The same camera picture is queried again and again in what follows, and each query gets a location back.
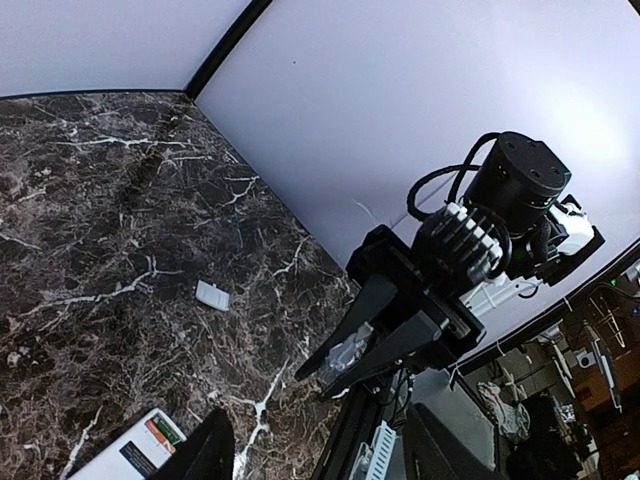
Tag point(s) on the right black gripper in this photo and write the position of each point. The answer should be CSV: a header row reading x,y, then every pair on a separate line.
x,y
413,323

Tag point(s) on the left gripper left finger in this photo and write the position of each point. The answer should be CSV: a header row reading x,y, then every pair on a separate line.
x,y
208,452

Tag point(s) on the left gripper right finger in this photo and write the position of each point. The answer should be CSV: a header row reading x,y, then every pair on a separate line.
x,y
432,451

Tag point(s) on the white remote control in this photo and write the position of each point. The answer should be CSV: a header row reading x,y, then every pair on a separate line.
x,y
135,455

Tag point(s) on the clear handle screwdriver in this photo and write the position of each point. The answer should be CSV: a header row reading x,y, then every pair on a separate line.
x,y
342,356

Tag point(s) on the white battery cover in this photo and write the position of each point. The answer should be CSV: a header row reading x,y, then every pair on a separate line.
x,y
210,295

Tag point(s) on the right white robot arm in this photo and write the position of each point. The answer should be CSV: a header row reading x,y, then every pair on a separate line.
x,y
508,218

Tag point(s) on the green battery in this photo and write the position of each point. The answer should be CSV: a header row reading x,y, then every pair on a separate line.
x,y
171,435

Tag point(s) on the red battery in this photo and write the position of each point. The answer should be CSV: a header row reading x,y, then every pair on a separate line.
x,y
159,436

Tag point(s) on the white slotted cable duct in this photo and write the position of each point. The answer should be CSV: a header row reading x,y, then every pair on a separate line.
x,y
373,459

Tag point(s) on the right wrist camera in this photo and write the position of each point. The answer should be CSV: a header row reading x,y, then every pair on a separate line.
x,y
459,248

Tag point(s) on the right black frame post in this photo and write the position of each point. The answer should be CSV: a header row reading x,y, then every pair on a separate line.
x,y
224,46

